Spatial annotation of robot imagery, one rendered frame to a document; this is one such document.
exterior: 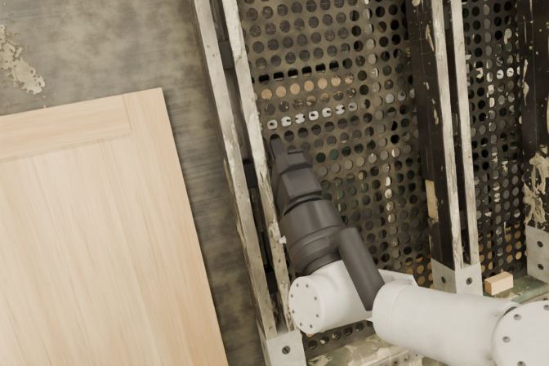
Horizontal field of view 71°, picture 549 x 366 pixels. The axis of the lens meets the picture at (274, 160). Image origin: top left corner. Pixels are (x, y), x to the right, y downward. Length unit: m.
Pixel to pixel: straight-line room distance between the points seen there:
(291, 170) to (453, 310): 0.27
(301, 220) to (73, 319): 0.40
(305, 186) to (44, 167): 0.38
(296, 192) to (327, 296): 0.15
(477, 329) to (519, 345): 0.06
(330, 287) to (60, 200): 0.41
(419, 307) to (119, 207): 0.45
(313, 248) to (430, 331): 0.17
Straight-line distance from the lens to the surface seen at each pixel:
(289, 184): 0.54
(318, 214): 0.52
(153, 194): 0.63
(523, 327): 0.34
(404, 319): 0.43
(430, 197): 0.82
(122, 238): 0.66
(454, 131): 0.77
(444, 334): 0.40
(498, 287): 1.02
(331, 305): 0.47
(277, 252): 0.64
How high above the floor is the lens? 1.68
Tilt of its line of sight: 43 degrees down
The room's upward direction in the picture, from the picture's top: straight up
